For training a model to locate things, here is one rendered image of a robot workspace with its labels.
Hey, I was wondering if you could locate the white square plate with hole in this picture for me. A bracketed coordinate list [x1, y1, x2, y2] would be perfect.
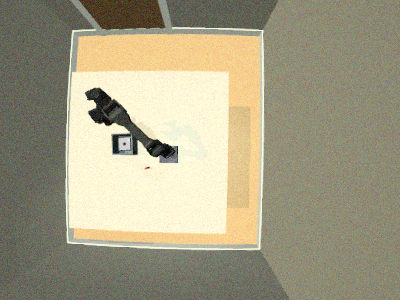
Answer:
[119, 138, 131, 150]

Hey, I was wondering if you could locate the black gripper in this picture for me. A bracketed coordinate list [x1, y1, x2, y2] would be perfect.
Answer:
[84, 88, 114, 127]

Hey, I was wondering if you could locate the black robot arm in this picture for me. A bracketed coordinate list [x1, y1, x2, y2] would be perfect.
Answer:
[87, 87, 175, 159]

